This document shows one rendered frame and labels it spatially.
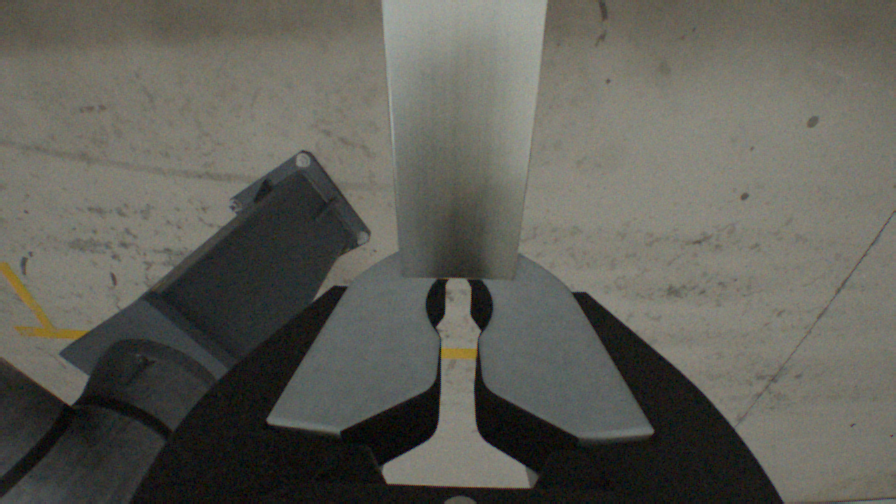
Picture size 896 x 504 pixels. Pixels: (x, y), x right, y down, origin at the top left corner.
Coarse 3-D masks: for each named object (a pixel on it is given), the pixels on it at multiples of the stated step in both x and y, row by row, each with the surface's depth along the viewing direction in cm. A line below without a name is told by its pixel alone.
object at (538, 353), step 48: (480, 288) 9; (528, 288) 9; (480, 336) 7; (528, 336) 7; (576, 336) 7; (480, 384) 6; (528, 384) 6; (576, 384) 6; (624, 384) 6; (480, 432) 7; (528, 432) 6; (576, 432) 5; (624, 432) 5; (528, 480) 8
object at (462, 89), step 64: (384, 0) 6; (448, 0) 6; (512, 0) 6; (448, 64) 6; (512, 64) 6; (448, 128) 7; (512, 128) 7; (448, 192) 8; (512, 192) 8; (448, 256) 9; (512, 256) 9
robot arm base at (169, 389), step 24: (120, 360) 46; (144, 360) 47; (168, 360) 48; (192, 360) 50; (96, 384) 44; (120, 384) 44; (144, 384) 45; (168, 384) 46; (192, 384) 49; (120, 408) 42; (144, 408) 43; (168, 408) 46; (168, 432) 45
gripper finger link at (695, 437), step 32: (608, 320) 8; (608, 352) 7; (640, 352) 7; (640, 384) 6; (672, 384) 6; (672, 416) 6; (704, 416) 5; (608, 448) 5; (640, 448) 5; (672, 448) 5; (704, 448) 5; (736, 448) 5; (608, 480) 5; (640, 480) 5; (672, 480) 5; (704, 480) 5; (736, 480) 5; (768, 480) 5
